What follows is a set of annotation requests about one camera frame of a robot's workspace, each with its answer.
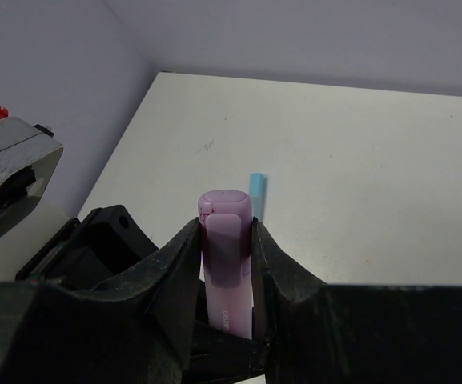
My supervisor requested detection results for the purple pen cap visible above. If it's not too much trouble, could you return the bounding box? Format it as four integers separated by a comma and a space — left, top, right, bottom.
198, 190, 252, 289

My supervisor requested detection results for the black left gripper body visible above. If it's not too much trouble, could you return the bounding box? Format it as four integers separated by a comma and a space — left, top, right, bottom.
15, 205, 159, 290

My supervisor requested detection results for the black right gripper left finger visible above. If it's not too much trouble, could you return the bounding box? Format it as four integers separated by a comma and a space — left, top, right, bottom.
75, 219, 200, 383

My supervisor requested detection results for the blue pen cap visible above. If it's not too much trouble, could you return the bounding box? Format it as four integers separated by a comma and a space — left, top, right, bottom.
249, 173, 266, 200

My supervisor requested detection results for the purple highlighter pen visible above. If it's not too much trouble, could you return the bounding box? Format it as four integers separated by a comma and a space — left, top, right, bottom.
203, 258, 253, 339

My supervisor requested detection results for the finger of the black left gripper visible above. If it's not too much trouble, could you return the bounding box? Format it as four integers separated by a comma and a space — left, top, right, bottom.
188, 321, 264, 372

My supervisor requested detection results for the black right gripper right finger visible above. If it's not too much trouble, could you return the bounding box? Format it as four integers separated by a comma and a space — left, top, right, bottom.
251, 220, 325, 383

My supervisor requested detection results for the blue highlighter pen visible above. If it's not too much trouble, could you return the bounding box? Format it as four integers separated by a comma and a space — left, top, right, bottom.
251, 195, 264, 221

